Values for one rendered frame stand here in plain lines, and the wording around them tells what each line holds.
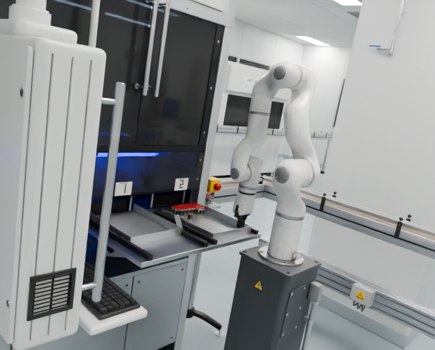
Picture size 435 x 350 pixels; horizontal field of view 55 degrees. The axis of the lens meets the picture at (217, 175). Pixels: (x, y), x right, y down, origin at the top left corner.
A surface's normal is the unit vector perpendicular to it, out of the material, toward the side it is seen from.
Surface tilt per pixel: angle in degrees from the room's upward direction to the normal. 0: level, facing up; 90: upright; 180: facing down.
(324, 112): 90
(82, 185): 90
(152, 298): 90
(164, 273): 90
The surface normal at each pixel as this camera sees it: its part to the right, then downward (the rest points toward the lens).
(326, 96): -0.67, 0.04
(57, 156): 0.70, 0.26
